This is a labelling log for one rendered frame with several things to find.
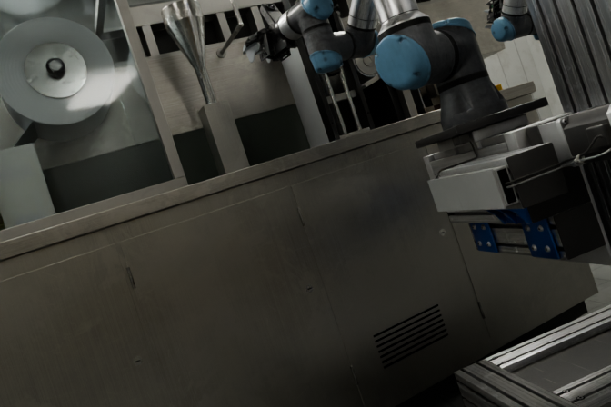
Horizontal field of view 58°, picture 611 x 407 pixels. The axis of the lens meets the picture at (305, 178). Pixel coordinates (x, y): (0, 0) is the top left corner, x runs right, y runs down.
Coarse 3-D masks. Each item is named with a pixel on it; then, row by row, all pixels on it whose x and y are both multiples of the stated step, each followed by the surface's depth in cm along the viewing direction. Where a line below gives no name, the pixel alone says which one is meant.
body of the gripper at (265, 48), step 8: (264, 32) 152; (272, 32) 151; (280, 32) 146; (264, 40) 152; (272, 40) 151; (280, 40) 148; (288, 40) 149; (264, 48) 154; (272, 48) 151; (280, 48) 149; (288, 48) 149; (264, 56) 155; (272, 56) 155; (280, 56) 154
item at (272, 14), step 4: (264, 4) 154; (268, 4) 154; (272, 4) 155; (260, 8) 154; (264, 8) 153; (268, 8) 153; (272, 8) 153; (276, 8) 155; (260, 12) 155; (264, 12) 153; (268, 12) 152; (272, 12) 152; (276, 12) 153; (280, 12) 154; (264, 16) 153; (268, 16) 151; (272, 16) 151; (276, 16) 152; (268, 20) 152; (272, 20) 150; (276, 20) 150; (268, 24) 152; (272, 24) 150; (272, 28) 151
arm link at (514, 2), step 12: (504, 0) 168; (516, 0) 165; (504, 12) 170; (516, 12) 167; (492, 24) 173; (504, 24) 169; (516, 24) 169; (528, 24) 171; (504, 36) 170; (516, 36) 172
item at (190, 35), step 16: (192, 16) 187; (176, 32) 188; (192, 32) 188; (192, 48) 189; (192, 64) 191; (208, 80) 192; (208, 96) 191; (208, 112) 187; (224, 112) 189; (208, 128) 189; (224, 128) 188; (224, 144) 188; (240, 144) 190; (224, 160) 187; (240, 160) 189
